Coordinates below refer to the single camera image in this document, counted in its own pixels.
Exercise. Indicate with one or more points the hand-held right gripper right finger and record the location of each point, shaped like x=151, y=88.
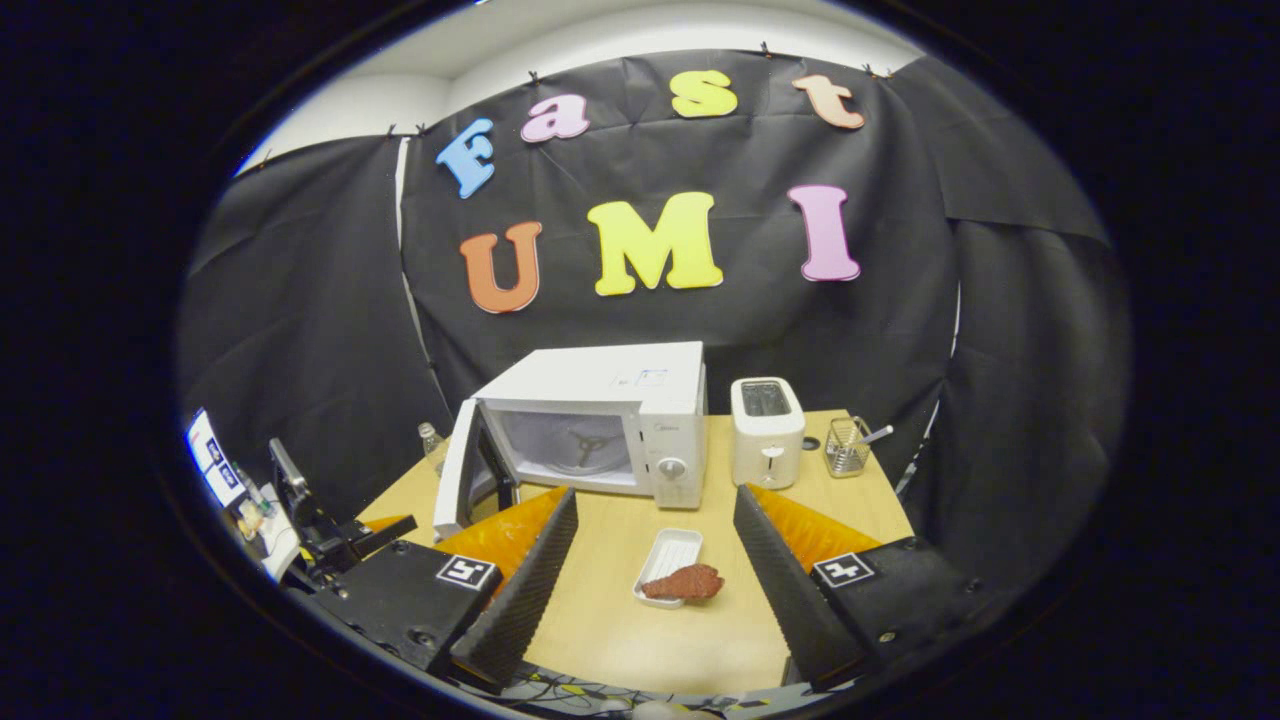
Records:
x=790, y=600

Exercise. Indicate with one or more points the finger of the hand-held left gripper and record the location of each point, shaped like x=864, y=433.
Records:
x=375, y=540

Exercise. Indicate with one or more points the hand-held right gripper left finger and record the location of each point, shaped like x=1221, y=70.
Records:
x=530, y=600

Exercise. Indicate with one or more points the red meat piece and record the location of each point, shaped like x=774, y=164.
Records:
x=685, y=583

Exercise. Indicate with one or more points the white microwave oven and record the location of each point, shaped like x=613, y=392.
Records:
x=660, y=400

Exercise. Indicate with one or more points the white side desk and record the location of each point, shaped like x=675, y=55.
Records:
x=283, y=535

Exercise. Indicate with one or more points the clear plastic bottle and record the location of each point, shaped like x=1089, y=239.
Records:
x=432, y=445

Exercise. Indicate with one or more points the white rectangular dish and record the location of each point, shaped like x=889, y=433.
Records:
x=672, y=552

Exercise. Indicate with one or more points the computer monitor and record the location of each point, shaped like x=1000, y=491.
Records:
x=212, y=455

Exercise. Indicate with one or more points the white toaster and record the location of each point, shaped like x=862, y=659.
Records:
x=768, y=450

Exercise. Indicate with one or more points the white rounded object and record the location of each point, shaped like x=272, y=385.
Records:
x=665, y=712

